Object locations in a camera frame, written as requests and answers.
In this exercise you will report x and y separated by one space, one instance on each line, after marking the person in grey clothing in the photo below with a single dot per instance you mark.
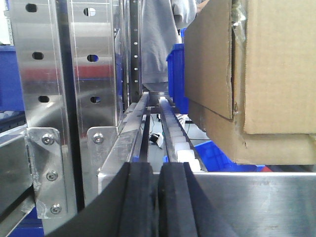
161 22

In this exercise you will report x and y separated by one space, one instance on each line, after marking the blue plastic bin left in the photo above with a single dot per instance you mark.
11 97

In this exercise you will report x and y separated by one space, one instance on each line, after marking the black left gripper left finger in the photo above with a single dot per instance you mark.
125 208

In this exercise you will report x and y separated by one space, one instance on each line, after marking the blue plastic bin behind carton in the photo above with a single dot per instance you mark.
176 82

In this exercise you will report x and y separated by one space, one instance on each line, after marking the aluminium shelf upright post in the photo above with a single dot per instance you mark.
68 59

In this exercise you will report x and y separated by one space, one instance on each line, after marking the white roller track rail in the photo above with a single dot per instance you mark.
178 146

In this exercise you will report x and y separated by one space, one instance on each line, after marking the blue plastic bin below shelf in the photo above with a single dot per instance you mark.
216 161

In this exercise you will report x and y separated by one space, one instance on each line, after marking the brown cardboard carton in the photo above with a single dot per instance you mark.
250 77

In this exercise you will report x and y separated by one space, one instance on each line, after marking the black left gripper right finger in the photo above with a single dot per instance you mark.
184 209

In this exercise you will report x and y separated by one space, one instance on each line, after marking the steel shelf front lip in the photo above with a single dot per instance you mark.
260 204

